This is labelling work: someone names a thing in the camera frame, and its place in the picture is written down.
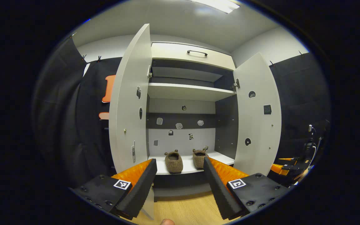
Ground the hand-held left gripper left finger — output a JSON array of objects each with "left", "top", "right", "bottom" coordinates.
[{"left": 73, "top": 158, "right": 158, "bottom": 220}]

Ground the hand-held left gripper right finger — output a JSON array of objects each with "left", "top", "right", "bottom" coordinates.
[{"left": 203, "top": 157, "right": 293, "bottom": 220}]

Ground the brown fuzzy shoe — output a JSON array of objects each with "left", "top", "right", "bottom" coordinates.
[
  {"left": 164, "top": 149, "right": 184, "bottom": 174},
  {"left": 192, "top": 146, "right": 211, "bottom": 170}
]

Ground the white shoe cabinet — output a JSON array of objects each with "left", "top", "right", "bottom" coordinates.
[{"left": 146, "top": 42, "right": 240, "bottom": 197}]

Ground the white cabinet bottom board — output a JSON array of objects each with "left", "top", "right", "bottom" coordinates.
[{"left": 149, "top": 151, "right": 235, "bottom": 175}]

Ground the white cabinet shelf board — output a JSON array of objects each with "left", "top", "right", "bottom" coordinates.
[{"left": 148, "top": 83, "right": 237, "bottom": 102}]

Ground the cream cabinet drawer front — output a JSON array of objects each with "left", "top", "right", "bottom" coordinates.
[{"left": 151, "top": 42, "right": 236, "bottom": 71}]

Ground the black backdrop cloth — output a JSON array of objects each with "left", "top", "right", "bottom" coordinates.
[
  {"left": 269, "top": 52, "right": 332, "bottom": 188},
  {"left": 32, "top": 36, "right": 123, "bottom": 188}
]

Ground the ceiling light panel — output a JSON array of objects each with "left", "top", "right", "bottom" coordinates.
[{"left": 192, "top": 0, "right": 240, "bottom": 14}]

